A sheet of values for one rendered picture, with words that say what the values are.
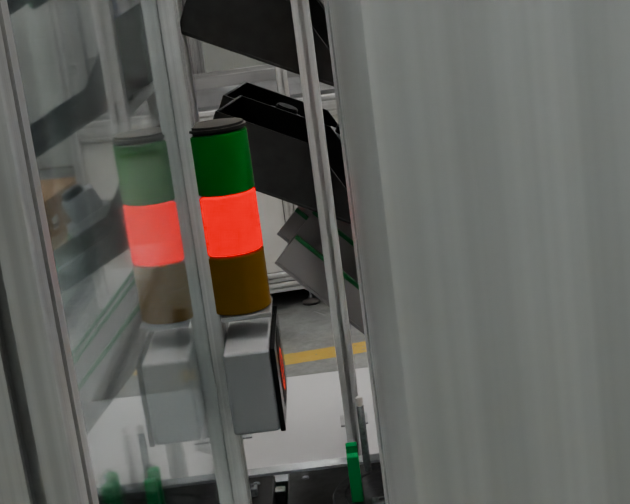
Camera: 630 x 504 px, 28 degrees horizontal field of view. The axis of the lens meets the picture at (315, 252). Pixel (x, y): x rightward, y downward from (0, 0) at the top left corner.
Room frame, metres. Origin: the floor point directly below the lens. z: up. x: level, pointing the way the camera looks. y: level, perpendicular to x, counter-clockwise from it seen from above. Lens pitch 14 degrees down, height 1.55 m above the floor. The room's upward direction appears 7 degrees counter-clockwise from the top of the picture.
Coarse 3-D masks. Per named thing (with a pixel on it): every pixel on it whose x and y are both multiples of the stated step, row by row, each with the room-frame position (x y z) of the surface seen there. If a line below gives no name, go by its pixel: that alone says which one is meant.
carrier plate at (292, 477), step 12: (336, 468) 1.31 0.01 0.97; (360, 468) 1.30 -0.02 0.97; (288, 480) 1.30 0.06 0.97; (300, 480) 1.29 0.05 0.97; (312, 480) 1.29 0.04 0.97; (324, 480) 1.28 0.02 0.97; (336, 480) 1.28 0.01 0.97; (288, 492) 1.27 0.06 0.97; (300, 492) 1.26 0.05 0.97; (312, 492) 1.26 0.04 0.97; (324, 492) 1.25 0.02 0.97
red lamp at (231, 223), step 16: (208, 208) 0.99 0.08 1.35; (224, 208) 0.98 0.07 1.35; (240, 208) 0.99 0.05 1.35; (256, 208) 1.00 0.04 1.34; (208, 224) 0.99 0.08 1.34; (224, 224) 0.98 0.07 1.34; (240, 224) 0.98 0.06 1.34; (256, 224) 1.00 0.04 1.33; (208, 240) 0.99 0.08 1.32; (224, 240) 0.98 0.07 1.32; (240, 240) 0.98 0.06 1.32; (256, 240) 0.99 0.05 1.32; (224, 256) 0.98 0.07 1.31
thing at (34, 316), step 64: (0, 0) 0.44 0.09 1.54; (0, 64) 0.42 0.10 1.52; (0, 128) 0.42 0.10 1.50; (0, 192) 0.42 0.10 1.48; (0, 256) 0.42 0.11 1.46; (0, 320) 0.43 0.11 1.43; (64, 320) 0.44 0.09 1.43; (0, 384) 0.42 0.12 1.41; (64, 384) 0.43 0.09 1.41; (0, 448) 0.42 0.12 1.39; (64, 448) 0.42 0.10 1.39
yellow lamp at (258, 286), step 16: (240, 256) 0.98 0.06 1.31; (256, 256) 0.99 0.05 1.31; (224, 272) 0.98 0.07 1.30; (240, 272) 0.98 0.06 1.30; (256, 272) 0.99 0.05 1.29; (224, 288) 0.98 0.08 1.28; (240, 288) 0.98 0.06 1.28; (256, 288) 0.99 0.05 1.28; (224, 304) 0.99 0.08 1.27; (240, 304) 0.98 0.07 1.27; (256, 304) 0.99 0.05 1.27
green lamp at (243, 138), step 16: (192, 144) 0.99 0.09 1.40; (208, 144) 0.98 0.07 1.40; (224, 144) 0.98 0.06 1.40; (240, 144) 0.99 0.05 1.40; (208, 160) 0.98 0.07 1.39; (224, 160) 0.98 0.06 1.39; (240, 160) 0.99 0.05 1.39; (208, 176) 0.98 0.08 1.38; (224, 176) 0.98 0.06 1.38; (240, 176) 0.99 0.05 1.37; (208, 192) 0.99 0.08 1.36; (224, 192) 0.98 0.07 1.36; (240, 192) 0.99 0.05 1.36
